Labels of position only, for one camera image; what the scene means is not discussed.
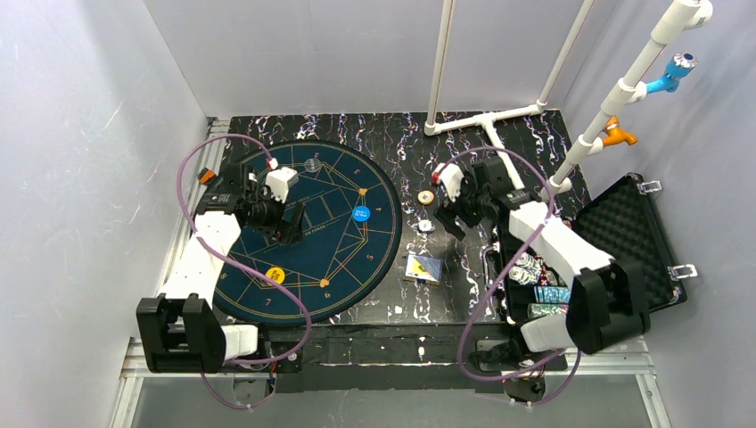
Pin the white poker chip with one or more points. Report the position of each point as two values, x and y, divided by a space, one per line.
425 226

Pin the clear dealer button disc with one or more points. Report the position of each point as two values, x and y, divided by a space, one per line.
313 165

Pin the round dark blue poker mat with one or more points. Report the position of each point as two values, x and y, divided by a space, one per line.
338 262

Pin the black poker chip case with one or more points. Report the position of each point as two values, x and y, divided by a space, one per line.
622 221

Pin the blue dealer button disc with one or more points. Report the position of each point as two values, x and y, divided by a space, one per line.
361 213

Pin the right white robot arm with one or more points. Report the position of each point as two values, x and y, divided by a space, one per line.
607 296

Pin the blue chip stack in case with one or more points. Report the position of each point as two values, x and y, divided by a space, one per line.
552 294

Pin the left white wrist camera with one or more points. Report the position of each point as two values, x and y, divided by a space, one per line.
280 181

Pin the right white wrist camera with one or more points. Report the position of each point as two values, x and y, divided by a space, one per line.
449 177

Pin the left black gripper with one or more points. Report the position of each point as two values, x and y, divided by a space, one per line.
283 218

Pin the orange clip on rail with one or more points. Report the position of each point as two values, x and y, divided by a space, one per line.
206 176

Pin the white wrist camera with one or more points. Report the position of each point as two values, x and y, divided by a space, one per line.
449 177
280 181

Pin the yellow dealer button disc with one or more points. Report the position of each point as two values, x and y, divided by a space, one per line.
276 274

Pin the yellow poker chip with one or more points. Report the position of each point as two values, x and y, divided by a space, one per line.
425 197

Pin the white chip stack in case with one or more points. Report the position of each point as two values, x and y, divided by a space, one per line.
527 270

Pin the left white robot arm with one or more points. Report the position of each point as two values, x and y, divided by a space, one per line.
178 328

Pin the playing card deck box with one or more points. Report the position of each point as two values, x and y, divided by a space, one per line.
423 269

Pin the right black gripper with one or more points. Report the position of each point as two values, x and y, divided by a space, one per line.
459 207

